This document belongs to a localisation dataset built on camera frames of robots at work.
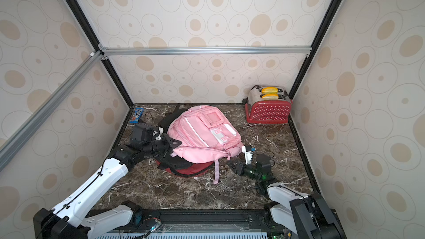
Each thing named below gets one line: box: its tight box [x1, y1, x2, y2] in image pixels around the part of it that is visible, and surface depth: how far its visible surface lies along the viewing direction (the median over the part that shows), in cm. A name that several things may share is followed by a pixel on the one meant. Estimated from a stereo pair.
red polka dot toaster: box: [242, 85, 293, 124], surface depth 104 cm
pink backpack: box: [167, 105, 243, 185], surface depth 85 cm
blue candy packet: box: [129, 107, 144, 124], surface depth 115 cm
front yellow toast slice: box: [261, 93, 279, 100], surface depth 99 cm
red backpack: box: [156, 159, 215, 178], surface depth 87 cm
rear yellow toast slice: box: [261, 86, 279, 94], surface depth 103 cm
